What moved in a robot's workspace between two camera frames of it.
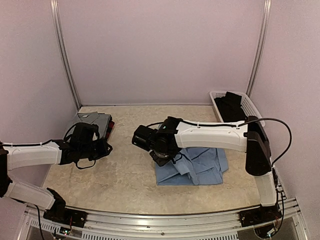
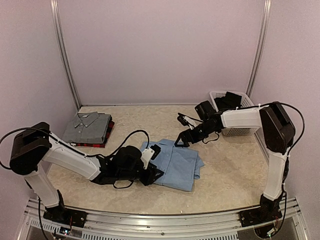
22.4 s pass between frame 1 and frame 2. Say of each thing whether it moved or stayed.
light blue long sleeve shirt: moved
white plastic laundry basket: stayed
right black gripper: moved
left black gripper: moved
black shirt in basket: stayed
